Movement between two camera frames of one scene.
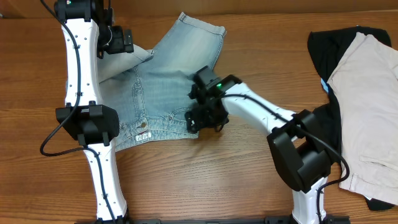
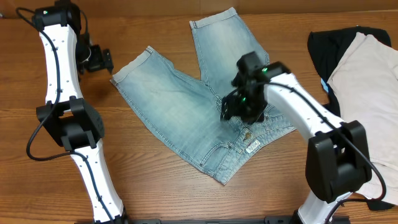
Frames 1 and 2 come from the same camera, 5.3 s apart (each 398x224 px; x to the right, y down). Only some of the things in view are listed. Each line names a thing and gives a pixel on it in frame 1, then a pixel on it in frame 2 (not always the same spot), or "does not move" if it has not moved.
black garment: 326,48 does not move
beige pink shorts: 365,83 does not move
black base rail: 277,220 does not move
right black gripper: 199,120 to 233,108
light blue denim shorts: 148,89 to 185,112
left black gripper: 125,41 to 101,59
